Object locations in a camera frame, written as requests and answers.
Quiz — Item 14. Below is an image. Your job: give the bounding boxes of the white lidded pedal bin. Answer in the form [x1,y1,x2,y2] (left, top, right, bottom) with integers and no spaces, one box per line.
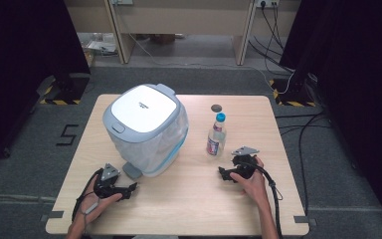
[101,83,190,180]

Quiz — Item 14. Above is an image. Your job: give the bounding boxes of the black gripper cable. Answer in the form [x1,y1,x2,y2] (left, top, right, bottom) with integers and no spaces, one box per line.
[71,167,104,223]
[242,160,285,239]

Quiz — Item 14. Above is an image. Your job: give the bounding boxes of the stand base with hazard tape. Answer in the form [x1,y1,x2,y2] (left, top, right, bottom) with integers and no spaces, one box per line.
[268,74,318,108]
[39,73,92,107]

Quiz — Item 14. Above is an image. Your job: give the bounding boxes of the black curtain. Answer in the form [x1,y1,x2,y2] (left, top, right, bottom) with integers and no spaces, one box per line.
[0,0,92,168]
[279,0,382,231]

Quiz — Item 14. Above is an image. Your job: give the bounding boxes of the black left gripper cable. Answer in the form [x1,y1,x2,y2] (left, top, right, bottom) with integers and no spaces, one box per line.
[71,167,104,223]

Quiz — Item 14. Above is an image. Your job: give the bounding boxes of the grey hand strap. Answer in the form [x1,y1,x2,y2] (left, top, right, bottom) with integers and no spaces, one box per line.
[85,200,100,216]

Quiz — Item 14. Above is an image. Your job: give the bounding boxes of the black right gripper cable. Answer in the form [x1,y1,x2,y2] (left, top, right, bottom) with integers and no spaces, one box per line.
[242,160,285,239]

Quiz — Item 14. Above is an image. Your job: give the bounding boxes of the black floor cables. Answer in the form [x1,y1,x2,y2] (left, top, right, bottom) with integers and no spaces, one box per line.
[274,111,334,218]

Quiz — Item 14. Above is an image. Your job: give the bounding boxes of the clutter pile under desk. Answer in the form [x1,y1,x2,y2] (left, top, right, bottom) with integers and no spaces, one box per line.
[79,31,119,68]

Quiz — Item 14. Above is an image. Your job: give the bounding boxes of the person's right hand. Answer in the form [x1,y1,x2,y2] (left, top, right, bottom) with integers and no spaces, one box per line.
[229,155,268,202]

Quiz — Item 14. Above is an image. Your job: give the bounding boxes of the black wall cables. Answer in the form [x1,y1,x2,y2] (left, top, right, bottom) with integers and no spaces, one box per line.
[248,2,296,74]

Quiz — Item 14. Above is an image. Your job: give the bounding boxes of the clear plastic bottle blue cap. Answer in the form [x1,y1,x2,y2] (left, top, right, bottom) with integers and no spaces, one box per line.
[206,112,228,158]

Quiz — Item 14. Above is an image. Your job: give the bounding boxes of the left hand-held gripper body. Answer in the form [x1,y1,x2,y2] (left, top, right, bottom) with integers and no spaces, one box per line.
[93,162,127,200]

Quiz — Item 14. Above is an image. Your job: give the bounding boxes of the person's left hand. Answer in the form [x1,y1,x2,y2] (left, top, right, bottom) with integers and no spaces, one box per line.
[79,174,124,225]

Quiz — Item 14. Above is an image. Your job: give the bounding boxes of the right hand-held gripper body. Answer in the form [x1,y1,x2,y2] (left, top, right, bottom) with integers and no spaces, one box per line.
[230,145,261,179]

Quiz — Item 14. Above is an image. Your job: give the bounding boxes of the grey table corner bracket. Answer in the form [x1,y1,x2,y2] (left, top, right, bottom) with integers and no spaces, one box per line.
[292,214,318,229]

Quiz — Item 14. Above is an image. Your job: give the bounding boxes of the white wall power socket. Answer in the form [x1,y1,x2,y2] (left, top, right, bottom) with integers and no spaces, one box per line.
[255,0,280,9]

